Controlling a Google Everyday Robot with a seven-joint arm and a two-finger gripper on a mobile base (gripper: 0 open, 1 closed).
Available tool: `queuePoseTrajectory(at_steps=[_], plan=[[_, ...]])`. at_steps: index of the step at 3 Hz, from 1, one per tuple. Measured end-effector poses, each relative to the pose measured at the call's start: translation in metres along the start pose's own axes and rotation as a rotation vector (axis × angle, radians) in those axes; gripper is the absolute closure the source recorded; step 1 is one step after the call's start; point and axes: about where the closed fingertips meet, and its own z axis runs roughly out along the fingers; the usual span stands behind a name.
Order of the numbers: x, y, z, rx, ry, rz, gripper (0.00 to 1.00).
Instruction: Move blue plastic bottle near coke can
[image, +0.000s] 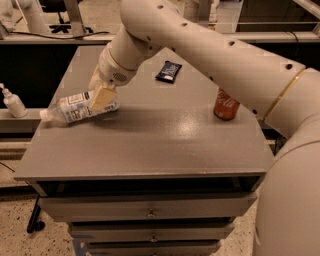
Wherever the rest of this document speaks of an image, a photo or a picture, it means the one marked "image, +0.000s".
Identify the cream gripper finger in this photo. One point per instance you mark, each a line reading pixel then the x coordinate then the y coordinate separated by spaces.
pixel 102 96
pixel 95 80

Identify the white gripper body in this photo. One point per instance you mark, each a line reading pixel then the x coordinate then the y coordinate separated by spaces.
pixel 111 71

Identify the clear plastic water bottle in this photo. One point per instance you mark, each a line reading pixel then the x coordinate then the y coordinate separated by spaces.
pixel 74 108

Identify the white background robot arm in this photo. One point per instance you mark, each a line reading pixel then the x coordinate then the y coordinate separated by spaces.
pixel 31 11

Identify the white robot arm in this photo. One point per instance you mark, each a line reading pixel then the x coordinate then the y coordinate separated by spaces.
pixel 282 92

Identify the white pump dispenser bottle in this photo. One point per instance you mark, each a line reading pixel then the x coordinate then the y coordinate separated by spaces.
pixel 13 103

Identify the red coke can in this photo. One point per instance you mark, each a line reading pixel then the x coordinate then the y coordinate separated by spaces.
pixel 225 107

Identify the dark blue snack packet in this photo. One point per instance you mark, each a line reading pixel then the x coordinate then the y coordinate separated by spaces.
pixel 168 72

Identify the black office chair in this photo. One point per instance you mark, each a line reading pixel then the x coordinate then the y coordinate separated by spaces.
pixel 58 7

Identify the grey drawer cabinet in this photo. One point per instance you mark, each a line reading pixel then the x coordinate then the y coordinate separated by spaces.
pixel 163 140

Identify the middle grey drawer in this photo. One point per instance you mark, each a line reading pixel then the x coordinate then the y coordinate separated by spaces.
pixel 151 232

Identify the grey drawer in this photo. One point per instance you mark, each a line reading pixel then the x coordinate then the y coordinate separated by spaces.
pixel 151 232
pixel 169 248
pixel 148 207

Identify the black caster wheel leg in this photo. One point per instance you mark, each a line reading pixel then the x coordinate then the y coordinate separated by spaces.
pixel 34 225

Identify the top grey drawer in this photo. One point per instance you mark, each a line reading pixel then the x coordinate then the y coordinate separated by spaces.
pixel 148 207

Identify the bottom grey drawer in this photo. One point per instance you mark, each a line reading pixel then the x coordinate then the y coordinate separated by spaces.
pixel 169 248

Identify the left metal frame post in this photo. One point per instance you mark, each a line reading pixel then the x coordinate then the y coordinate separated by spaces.
pixel 73 11

